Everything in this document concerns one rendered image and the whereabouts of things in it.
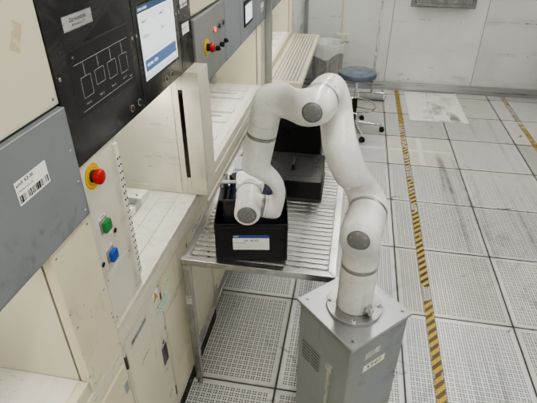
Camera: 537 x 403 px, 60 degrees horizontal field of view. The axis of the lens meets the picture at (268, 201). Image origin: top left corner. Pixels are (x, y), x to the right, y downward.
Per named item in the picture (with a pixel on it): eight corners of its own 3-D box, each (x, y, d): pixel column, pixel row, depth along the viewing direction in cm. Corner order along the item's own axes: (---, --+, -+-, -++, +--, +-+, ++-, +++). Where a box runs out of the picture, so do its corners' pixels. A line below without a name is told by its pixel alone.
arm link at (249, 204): (265, 185, 156) (238, 181, 155) (264, 207, 145) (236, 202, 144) (261, 206, 161) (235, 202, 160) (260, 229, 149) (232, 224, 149)
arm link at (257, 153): (299, 131, 142) (280, 209, 160) (248, 122, 141) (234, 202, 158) (300, 146, 135) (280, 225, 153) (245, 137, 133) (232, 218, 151)
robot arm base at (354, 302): (394, 310, 158) (402, 269, 148) (352, 335, 149) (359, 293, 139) (355, 279, 171) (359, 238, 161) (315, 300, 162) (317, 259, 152)
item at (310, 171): (321, 202, 215) (323, 177, 208) (258, 197, 219) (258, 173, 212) (325, 172, 239) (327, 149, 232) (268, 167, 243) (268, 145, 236)
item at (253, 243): (215, 261, 180) (212, 224, 170) (222, 219, 203) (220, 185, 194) (287, 261, 180) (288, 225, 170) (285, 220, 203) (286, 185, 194)
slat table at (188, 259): (322, 403, 213) (336, 277, 172) (196, 382, 222) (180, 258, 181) (338, 234, 320) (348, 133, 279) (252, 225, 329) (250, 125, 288)
